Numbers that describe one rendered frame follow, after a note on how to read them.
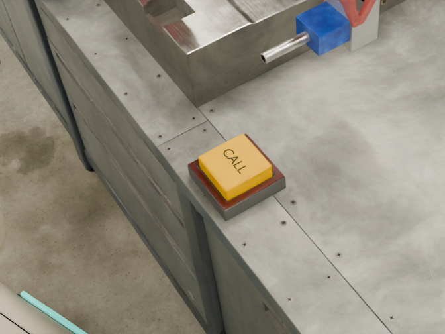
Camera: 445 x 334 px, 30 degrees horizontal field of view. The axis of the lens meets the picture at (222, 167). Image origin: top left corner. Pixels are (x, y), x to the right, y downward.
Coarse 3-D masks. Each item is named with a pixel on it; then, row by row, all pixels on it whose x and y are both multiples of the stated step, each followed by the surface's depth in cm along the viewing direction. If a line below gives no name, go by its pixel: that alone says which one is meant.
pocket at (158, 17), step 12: (156, 0) 101; (168, 0) 102; (180, 0) 102; (144, 12) 101; (156, 12) 103; (168, 12) 103; (180, 12) 103; (192, 12) 100; (156, 24) 100; (168, 24) 102
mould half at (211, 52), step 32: (128, 0) 105; (192, 0) 100; (224, 0) 100; (256, 0) 100; (288, 0) 99; (320, 0) 101; (192, 32) 96; (224, 32) 96; (256, 32) 98; (288, 32) 101; (160, 64) 106; (192, 64) 96; (224, 64) 99; (256, 64) 102; (192, 96) 100
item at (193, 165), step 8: (248, 136) 95; (192, 168) 93; (272, 168) 92; (200, 176) 92; (280, 176) 91; (208, 184) 91; (264, 184) 90; (216, 192) 90; (248, 192) 90; (256, 192) 90; (232, 200) 89; (240, 200) 89; (224, 208) 89
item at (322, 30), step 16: (336, 0) 87; (304, 16) 87; (320, 16) 87; (336, 16) 87; (368, 16) 87; (304, 32) 87; (320, 32) 86; (336, 32) 86; (352, 32) 87; (368, 32) 89; (272, 48) 86; (288, 48) 86; (320, 48) 86; (352, 48) 89
